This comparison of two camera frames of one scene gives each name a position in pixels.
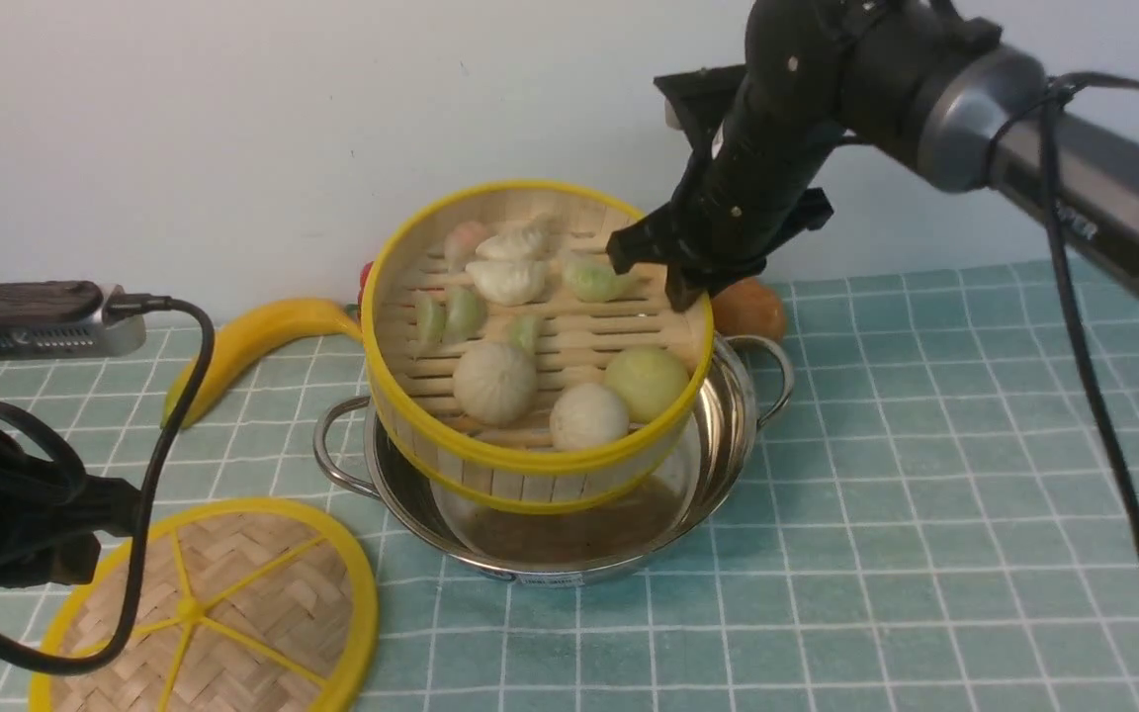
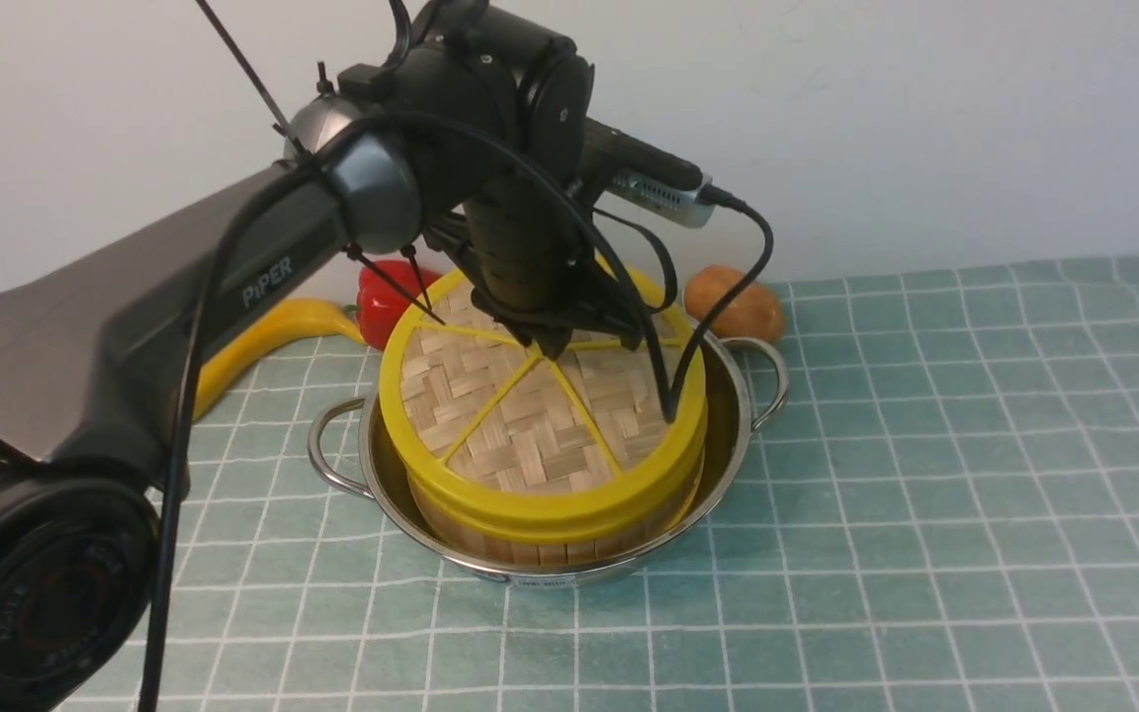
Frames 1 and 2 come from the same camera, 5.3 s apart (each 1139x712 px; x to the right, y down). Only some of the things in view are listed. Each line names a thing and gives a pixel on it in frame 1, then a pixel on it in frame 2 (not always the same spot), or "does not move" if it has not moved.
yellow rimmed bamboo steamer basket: x=510 y=368 to x=463 y=536
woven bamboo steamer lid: x=245 y=605 to x=481 y=426
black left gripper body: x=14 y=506 to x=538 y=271
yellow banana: x=250 y=337 does not move
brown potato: x=747 y=307 does not move
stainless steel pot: x=749 y=381 does not move
